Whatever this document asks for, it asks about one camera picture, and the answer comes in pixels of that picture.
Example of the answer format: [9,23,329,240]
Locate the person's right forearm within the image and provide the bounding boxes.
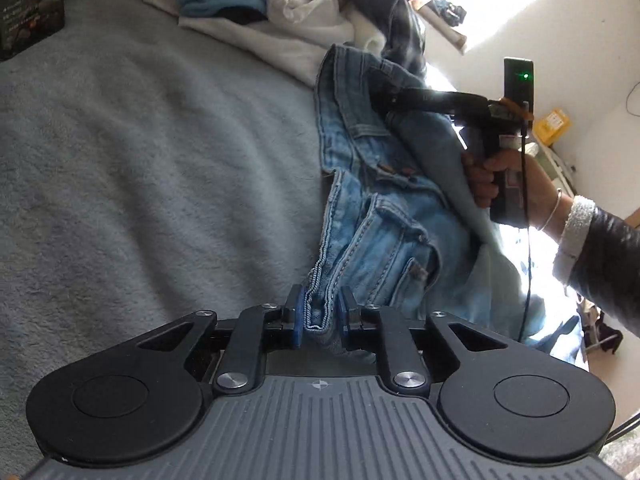
[537,187,640,341]

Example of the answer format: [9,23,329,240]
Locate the person's right hand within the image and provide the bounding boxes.
[461,149,557,233]

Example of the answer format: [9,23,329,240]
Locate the white shelf unit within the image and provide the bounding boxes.
[525,140,578,186]

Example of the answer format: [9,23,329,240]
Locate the dark plaid shirt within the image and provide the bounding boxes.
[345,0,428,78]

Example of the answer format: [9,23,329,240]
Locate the grey fleece blanket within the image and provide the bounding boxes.
[0,0,351,466]

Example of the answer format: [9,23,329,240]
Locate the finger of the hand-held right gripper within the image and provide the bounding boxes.
[385,87,455,122]

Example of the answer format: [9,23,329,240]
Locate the silver bracelet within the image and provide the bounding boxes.
[539,187,563,231]

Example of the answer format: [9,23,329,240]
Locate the blue denim jeans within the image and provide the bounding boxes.
[312,42,586,368]

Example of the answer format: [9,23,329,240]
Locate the yellow box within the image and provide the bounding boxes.
[531,107,571,145]

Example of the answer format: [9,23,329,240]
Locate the white crumpled cloth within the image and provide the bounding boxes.
[144,0,388,87]

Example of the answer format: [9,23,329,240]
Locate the dark items heap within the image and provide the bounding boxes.
[432,0,468,26]

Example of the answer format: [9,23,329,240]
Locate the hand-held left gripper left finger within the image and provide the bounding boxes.
[135,285,308,395]

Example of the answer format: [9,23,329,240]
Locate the dark printed box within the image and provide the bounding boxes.
[0,0,67,62]

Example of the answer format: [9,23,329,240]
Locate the black bundled item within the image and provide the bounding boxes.
[575,300,626,361]

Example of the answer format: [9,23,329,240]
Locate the cardboard tube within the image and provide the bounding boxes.
[414,2,468,55]

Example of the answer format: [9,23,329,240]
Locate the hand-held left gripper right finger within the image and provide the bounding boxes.
[337,287,510,395]

